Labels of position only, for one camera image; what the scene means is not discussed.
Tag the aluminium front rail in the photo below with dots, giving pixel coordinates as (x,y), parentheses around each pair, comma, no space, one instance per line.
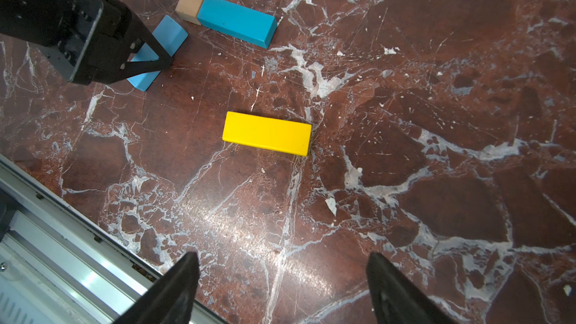
(59,267)

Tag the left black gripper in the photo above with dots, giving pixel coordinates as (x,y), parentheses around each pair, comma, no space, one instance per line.
(86,41)

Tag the teal block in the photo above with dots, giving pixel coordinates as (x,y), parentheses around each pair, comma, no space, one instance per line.
(238,21)

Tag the long yellow block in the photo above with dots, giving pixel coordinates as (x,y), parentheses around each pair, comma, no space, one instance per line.
(267,133)

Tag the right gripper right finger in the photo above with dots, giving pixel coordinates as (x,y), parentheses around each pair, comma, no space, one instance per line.
(395,298)

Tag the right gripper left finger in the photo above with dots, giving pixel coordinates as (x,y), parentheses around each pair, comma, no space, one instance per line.
(171,298)

